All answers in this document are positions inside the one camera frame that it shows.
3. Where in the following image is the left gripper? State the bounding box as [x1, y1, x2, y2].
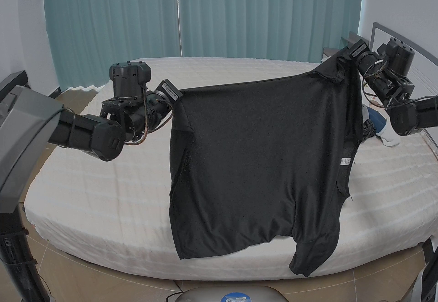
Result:
[148, 79, 183, 118]

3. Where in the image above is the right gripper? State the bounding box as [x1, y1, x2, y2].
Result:
[348, 39, 380, 70]

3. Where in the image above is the black T-shirt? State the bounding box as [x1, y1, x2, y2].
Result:
[168, 47, 365, 277]

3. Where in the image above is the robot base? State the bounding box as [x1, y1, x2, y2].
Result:
[175, 287, 289, 302]

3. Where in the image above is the pile of clothes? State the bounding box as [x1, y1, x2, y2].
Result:
[361, 105, 401, 148]

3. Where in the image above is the bed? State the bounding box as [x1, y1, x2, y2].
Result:
[24, 21, 438, 280]

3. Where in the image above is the grey bedside table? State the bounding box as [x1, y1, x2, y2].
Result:
[323, 32, 370, 63]

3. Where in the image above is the blue-green curtain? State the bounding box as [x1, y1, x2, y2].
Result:
[44, 0, 181, 92]
[178, 0, 363, 63]

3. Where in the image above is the black chest of drawers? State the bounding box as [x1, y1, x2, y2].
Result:
[0, 70, 29, 103]

